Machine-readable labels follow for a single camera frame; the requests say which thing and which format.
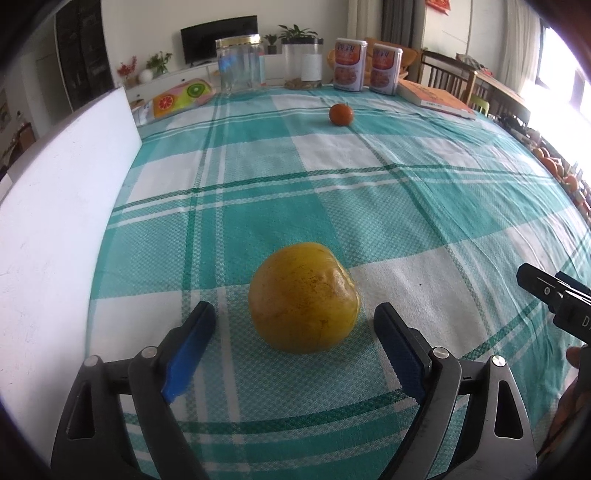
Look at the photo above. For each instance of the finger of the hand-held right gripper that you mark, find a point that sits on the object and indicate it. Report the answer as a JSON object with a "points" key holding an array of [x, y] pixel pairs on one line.
{"points": [[538, 281], [575, 282]]}

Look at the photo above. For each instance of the black television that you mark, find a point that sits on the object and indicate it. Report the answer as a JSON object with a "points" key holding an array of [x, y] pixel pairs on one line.
{"points": [[217, 39]]}

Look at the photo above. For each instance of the white television cabinet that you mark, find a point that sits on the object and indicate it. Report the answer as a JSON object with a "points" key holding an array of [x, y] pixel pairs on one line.
{"points": [[171, 81]]}

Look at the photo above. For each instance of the small tangerine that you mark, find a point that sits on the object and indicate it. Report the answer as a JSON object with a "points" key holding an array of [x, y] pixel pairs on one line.
{"points": [[341, 114]]}

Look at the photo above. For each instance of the medium orange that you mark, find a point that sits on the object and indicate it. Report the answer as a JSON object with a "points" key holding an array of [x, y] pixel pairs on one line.
{"points": [[570, 182]]}

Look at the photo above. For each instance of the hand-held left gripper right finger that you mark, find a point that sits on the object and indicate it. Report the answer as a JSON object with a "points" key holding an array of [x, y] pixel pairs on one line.
{"points": [[401, 353]]}

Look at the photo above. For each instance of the white vase green plant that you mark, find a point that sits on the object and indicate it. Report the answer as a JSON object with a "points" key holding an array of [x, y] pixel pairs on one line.
{"points": [[154, 67]]}

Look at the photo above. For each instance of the wooden desk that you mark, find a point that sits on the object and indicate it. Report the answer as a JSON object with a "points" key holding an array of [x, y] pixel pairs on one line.
{"points": [[501, 92]]}

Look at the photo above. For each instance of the orange book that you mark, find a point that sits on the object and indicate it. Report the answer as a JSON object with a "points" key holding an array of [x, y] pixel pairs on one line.
{"points": [[436, 99]]}

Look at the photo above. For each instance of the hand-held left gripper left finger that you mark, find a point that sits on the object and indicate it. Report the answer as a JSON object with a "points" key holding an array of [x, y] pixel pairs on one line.
{"points": [[187, 357]]}

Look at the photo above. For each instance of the person's right hand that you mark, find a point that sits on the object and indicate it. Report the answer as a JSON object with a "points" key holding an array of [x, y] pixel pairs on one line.
{"points": [[575, 415]]}

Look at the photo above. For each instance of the red flower stems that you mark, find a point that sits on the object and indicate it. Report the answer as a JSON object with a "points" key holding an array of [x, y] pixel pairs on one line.
{"points": [[127, 69]]}

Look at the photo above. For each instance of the white red food can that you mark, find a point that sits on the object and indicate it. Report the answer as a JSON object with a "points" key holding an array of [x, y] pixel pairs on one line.
{"points": [[349, 64], [385, 69]]}

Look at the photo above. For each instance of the white board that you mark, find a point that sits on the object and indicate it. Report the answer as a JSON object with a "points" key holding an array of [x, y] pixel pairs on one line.
{"points": [[55, 230]]}

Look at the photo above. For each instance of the fruit print box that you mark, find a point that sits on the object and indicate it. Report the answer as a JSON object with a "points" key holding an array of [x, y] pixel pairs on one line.
{"points": [[184, 96]]}

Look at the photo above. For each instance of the green chair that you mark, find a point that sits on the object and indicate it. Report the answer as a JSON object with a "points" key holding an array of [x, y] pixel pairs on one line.
{"points": [[481, 105]]}

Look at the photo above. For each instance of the large potted plant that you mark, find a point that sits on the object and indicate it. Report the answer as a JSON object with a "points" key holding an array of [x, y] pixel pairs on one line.
{"points": [[298, 33]]}

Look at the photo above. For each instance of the dark cabinet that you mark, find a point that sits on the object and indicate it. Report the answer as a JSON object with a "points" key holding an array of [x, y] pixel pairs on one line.
{"points": [[85, 50]]}

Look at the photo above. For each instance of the large orange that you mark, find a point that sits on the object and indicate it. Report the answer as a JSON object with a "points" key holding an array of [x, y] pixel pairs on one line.
{"points": [[554, 167]]}

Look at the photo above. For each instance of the small potted plant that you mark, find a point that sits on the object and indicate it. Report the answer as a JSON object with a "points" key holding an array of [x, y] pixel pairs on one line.
{"points": [[271, 44]]}

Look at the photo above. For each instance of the clear glass jar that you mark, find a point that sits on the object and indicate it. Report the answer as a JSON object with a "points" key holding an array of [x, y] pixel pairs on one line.
{"points": [[240, 64]]}

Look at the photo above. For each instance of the wooden chair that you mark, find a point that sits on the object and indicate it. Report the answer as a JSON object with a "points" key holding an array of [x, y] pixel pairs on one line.
{"points": [[445, 76]]}

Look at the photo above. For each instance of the clear plastic container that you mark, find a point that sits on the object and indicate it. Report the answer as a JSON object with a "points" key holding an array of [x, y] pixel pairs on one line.
{"points": [[302, 60]]}

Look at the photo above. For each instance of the yellow round fruit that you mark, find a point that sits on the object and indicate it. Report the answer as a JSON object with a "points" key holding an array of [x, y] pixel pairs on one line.
{"points": [[302, 300]]}

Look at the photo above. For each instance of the grey curtain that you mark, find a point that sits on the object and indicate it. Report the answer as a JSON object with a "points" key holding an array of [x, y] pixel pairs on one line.
{"points": [[397, 18]]}

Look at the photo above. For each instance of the red wall decoration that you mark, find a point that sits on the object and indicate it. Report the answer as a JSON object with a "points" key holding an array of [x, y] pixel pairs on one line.
{"points": [[438, 5]]}

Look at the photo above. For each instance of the green plaid tablecloth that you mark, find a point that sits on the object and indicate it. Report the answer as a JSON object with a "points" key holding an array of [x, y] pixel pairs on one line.
{"points": [[351, 207]]}

